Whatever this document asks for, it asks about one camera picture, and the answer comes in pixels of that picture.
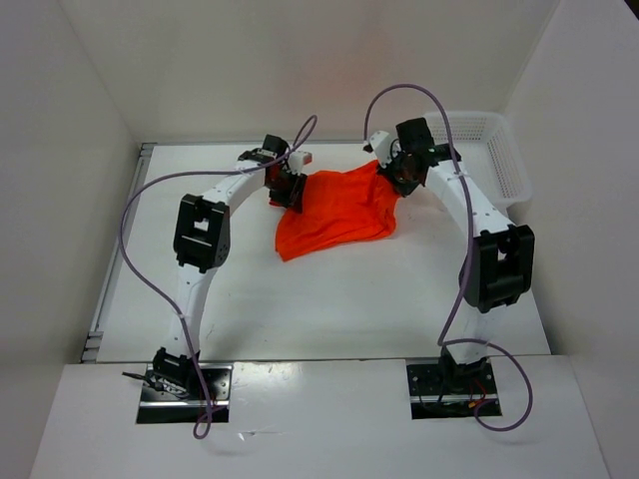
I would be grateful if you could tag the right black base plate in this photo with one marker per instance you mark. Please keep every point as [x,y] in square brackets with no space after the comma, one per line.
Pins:
[431,398]

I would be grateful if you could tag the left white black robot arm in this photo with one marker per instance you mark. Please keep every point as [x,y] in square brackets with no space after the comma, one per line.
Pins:
[202,244]

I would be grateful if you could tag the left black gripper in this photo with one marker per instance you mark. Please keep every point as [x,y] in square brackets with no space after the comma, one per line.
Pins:
[292,200]

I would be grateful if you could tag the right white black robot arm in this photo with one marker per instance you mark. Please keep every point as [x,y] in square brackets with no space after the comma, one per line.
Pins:
[497,268]

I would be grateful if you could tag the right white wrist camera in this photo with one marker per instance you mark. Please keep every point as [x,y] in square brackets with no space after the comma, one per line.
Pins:
[381,145]

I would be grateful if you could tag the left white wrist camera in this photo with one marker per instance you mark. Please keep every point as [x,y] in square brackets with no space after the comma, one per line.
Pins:
[297,160]

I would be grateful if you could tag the orange shorts with white drawstring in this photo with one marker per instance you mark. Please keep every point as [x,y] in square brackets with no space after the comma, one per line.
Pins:
[338,208]

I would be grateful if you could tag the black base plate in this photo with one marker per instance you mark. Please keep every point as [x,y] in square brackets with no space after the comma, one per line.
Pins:
[162,403]
[431,398]

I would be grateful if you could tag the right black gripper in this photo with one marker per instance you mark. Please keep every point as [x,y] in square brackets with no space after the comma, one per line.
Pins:
[403,190]

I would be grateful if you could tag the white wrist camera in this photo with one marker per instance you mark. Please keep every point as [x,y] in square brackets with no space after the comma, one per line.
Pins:
[297,160]
[381,145]

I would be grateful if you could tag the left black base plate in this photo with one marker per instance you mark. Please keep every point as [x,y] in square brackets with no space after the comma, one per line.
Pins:
[162,403]

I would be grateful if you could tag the white perforated plastic basket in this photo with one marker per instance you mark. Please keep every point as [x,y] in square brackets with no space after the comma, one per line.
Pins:
[490,157]

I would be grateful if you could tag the aluminium table edge rail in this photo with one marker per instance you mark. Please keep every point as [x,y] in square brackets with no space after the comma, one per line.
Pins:
[97,326]

